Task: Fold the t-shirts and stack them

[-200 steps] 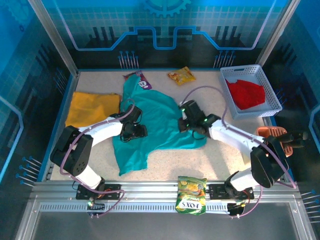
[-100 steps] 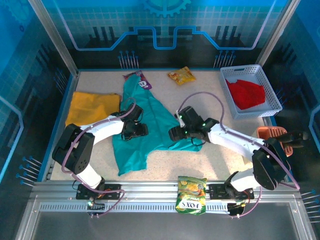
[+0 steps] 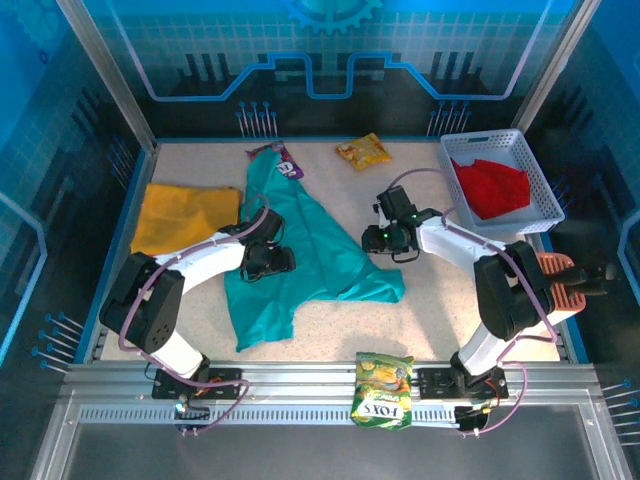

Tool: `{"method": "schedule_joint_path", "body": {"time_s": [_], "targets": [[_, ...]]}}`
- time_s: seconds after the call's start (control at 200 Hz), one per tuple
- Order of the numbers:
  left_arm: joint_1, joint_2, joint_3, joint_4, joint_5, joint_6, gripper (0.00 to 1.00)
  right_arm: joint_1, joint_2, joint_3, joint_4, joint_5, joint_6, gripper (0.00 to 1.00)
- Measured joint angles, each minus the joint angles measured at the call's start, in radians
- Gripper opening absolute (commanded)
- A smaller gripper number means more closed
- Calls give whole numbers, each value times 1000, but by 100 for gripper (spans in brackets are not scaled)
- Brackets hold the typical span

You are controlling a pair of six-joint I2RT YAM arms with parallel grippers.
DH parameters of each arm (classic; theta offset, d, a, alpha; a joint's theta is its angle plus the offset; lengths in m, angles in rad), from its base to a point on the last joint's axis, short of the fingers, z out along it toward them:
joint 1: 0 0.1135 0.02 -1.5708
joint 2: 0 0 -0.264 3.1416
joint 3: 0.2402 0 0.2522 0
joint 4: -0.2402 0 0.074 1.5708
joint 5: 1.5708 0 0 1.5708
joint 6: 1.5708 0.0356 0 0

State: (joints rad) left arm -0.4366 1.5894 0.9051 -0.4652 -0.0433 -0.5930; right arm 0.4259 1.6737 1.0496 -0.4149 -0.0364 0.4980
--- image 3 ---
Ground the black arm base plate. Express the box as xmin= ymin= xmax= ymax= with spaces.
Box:
xmin=417 ymin=367 xmax=510 ymax=401
xmin=151 ymin=367 xmax=245 ymax=401

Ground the folded yellow t-shirt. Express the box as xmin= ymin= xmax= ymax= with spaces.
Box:
xmin=130 ymin=183 xmax=245 ymax=257

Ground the orange yellow snack bag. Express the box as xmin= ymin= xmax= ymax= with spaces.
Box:
xmin=334 ymin=132 xmax=393 ymax=173

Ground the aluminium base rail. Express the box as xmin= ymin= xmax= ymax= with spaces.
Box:
xmin=62 ymin=360 xmax=601 ymax=404

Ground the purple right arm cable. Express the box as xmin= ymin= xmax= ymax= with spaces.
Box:
xmin=388 ymin=167 xmax=559 ymax=436

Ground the white plastic basket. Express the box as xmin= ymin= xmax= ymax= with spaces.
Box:
xmin=439 ymin=128 xmax=566 ymax=236

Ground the teal t-shirt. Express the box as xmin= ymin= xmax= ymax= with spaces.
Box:
xmin=223 ymin=149 xmax=406 ymax=353

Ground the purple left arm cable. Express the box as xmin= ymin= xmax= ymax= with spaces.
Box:
xmin=118 ymin=193 xmax=271 ymax=437

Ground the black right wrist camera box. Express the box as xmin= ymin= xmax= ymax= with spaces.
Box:
xmin=376 ymin=185 xmax=420 ymax=225

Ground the slotted metal cable tray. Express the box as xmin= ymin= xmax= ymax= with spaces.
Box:
xmin=77 ymin=403 xmax=501 ymax=426

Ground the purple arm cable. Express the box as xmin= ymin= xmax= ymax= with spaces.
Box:
xmin=118 ymin=193 xmax=271 ymax=437
xmin=388 ymin=167 xmax=559 ymax=436

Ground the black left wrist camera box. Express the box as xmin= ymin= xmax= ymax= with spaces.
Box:
xmin=249 ymin=207 xmax=287 ymax=247

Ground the purple Fox's candy bag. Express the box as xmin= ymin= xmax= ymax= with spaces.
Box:
xmin=244 ymin=141 xmax=306 ymax=181

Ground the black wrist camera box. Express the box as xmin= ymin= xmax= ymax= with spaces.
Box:
xmin=376 ymin=185 xmax=420 ymax=225
xmin=249 ymin=207 xmax=287 ymax=247

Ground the crumpled red t-shirt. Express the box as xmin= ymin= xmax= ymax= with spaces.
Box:
xmin=450 ymin=157 xmax=532 ymax=221

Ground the green Fox's candy bag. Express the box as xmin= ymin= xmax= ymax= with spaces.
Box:
xmin=349 ymin=351 xmax=416 ymax=432

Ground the black tool handle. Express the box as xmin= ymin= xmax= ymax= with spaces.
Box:
xmin=549 ymin=262 xmax=619 ymax=299

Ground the aluminium frame post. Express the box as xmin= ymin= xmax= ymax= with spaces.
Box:
xmin=54 ymin=0 xmax=160 ymax=154
xmin=510 ymin=0 xmax=604 ymax=134

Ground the small controller board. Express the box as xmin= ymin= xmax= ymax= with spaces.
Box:
xmin=453 ymin=403 xmax=496 ymax=432
xmin=173 ymin=399 xmax=211 ymax=426

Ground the orange plastic rack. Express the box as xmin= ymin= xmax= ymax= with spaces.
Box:
xmin=537 ymin=252 xmax=587 ymax=314

